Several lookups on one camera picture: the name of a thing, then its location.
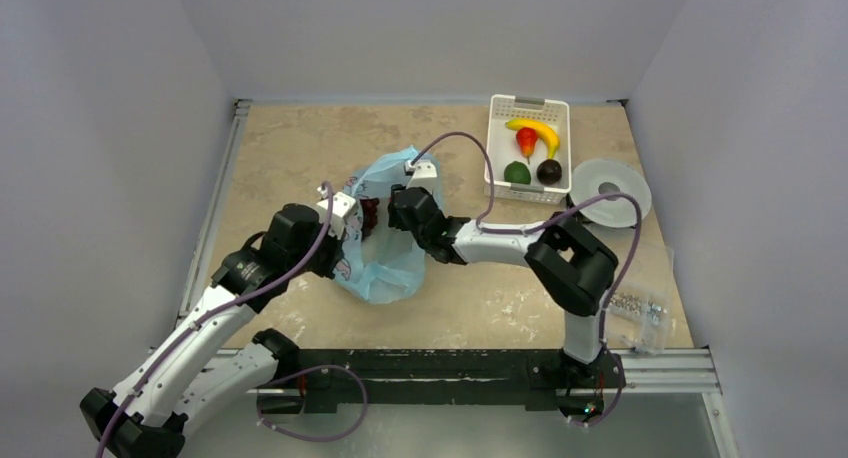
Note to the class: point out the red fake pear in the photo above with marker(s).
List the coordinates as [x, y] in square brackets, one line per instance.
[526, 139]

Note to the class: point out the dark purple fake plum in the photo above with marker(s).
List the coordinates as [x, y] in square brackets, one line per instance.
[549, 172]

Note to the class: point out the dark red fake grapes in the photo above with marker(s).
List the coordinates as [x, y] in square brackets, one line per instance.
[370, 211]

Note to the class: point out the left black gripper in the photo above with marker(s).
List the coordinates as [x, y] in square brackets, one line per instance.
[336, 252]

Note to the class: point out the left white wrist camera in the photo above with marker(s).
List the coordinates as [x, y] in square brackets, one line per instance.
[334, 210]

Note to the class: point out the blue printed plastic bag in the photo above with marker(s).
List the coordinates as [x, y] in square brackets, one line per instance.
[387, 264]

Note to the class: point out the green fake avocado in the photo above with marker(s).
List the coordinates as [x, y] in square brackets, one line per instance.
[517, 172]

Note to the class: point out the round white scale disc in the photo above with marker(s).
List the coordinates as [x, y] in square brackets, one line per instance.
[598, 176]

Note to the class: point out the clear plastic bag of parts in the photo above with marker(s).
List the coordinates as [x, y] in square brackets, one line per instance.
[640, 312]

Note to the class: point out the aluminium frame rail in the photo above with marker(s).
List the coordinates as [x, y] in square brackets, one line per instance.
[205, 242]

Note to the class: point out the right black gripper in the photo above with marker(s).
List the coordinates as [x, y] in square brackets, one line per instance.
[403, 208]

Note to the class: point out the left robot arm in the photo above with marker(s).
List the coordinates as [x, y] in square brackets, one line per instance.
[164, 400]

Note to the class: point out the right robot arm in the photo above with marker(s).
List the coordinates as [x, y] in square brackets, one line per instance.
[575, 268]

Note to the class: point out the yellow fake banana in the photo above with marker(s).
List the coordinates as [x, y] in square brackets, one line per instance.
[546, 134]

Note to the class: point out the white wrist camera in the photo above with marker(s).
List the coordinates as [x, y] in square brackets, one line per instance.
[421, 174]
[334, 210]

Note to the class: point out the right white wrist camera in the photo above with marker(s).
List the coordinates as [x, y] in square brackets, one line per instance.
[421, 174]

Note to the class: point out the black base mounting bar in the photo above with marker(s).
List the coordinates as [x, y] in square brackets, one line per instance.
[321, 380]

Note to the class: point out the white plastic basket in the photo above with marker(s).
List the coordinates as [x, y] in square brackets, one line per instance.
[503, 149]

